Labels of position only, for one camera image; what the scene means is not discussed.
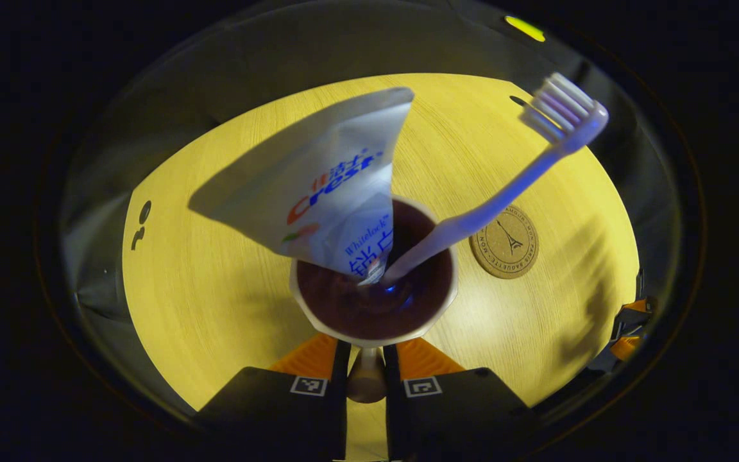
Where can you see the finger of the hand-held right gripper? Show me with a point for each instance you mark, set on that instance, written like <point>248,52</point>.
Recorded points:
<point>626,348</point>
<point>636,310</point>

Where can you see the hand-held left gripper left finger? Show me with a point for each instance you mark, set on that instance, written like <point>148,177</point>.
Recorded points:
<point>339,410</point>

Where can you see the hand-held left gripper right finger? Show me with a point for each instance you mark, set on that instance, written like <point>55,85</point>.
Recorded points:
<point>394,410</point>

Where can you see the round cork coaster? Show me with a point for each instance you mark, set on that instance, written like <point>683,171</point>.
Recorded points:
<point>504,242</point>

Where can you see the white toothbrush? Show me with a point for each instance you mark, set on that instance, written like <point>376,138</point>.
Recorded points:
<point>504,192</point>

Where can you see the white toothpaste tube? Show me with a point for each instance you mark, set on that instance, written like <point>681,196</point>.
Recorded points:
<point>331,179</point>

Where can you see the wooden desktop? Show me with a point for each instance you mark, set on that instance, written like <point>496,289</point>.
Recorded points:
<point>215,289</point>

